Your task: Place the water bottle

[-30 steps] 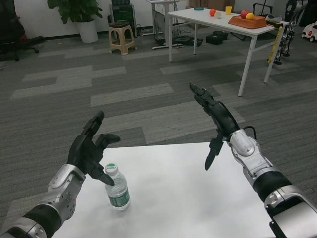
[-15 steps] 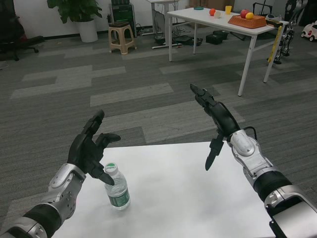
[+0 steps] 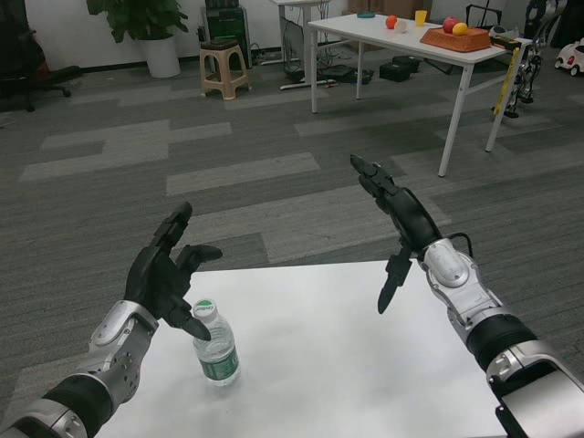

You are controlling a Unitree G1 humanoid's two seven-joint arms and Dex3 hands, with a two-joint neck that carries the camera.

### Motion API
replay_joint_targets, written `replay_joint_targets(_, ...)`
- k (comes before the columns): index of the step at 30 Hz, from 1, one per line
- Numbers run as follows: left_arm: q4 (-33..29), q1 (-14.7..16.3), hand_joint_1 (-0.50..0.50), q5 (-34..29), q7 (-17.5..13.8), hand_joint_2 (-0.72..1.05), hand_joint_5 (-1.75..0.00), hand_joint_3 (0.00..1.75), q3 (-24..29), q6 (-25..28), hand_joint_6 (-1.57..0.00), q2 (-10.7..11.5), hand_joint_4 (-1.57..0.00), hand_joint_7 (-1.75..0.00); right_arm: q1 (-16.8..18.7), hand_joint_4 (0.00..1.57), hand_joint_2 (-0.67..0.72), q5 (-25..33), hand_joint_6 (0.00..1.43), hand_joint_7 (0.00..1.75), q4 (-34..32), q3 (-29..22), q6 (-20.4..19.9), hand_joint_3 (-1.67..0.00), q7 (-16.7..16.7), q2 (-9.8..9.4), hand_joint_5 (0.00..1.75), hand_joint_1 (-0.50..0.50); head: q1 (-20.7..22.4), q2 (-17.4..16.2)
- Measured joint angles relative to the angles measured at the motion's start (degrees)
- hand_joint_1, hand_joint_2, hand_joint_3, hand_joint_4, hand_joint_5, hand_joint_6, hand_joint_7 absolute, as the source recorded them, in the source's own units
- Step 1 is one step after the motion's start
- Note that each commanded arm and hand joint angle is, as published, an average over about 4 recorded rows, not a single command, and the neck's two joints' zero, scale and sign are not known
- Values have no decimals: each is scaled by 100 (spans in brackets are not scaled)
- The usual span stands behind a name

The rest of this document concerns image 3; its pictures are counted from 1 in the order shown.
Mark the white toy car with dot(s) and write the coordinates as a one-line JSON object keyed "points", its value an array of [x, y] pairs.
{"points": [[572, 57]]}

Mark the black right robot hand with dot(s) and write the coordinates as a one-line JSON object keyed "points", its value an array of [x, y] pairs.
{"points": [[410, 223]]}

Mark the black office chair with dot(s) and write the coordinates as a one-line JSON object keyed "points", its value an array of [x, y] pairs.
{"points": [[27, 68]]}

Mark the green potted plant white pot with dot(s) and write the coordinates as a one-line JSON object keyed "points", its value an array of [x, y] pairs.
{"points": [[146, 32]]}

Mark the white long-legged table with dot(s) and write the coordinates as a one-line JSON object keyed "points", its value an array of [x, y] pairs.
{"points": [[410, 38]]}

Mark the orange woven basket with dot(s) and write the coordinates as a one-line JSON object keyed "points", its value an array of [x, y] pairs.
{"points": [[456, 37]]}

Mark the silver humanoid robot legs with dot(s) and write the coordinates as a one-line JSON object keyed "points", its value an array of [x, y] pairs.
{"points": [[527, 68]]}

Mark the clear water bottle green label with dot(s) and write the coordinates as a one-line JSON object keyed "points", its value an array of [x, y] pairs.
{"points": [[218, 351]]}

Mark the yellow orange fruit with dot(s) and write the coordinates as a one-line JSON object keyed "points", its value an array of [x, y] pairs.
{"points": [[460, 29]]}

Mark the red apple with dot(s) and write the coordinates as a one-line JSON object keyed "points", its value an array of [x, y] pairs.
{"points": [[449, 23]]}

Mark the white standing desk frame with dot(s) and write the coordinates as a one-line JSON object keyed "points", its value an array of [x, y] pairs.
{"points": [[296, 45]]}

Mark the black box on floor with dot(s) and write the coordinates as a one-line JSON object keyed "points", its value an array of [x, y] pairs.
{"points": [[399, 68]]}

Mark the yellow plastic cup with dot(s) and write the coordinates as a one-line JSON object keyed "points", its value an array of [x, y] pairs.
{"points": [[420, 17]]}

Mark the white small cup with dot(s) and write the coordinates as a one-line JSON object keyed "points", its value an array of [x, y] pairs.
{"points": [[401, 27]]}

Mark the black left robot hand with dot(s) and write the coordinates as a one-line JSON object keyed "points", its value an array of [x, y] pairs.
{"points": [[159, 278]]}

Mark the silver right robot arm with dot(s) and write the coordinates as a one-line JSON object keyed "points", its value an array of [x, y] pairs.
{"points": [[493, 333]]}

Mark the beige plastic stool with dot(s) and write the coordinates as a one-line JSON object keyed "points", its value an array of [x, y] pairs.
{"points": [[224, 68]]}

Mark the teal round dish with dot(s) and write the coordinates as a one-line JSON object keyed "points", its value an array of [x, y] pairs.
{"points": [[366, 15]]}

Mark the black computer tower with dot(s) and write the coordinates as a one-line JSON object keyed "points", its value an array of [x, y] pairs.
{"points": [[226, 23]]}

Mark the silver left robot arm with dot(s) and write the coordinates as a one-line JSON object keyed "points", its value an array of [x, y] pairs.
{"points": [[96, 365]]}

